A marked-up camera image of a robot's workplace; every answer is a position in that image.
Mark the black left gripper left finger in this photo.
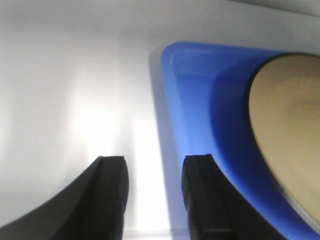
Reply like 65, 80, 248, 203
0, 156, 129, 240

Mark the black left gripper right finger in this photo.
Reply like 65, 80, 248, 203
181, 154, 284, 240

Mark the blue plastic tray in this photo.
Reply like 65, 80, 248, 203
161, 42, 320, 240

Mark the beige plate with black rim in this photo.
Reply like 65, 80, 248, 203
247, 53, 320, 233

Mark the white lower cabinet shelf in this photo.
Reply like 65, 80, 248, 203
0, 0, 320, 240

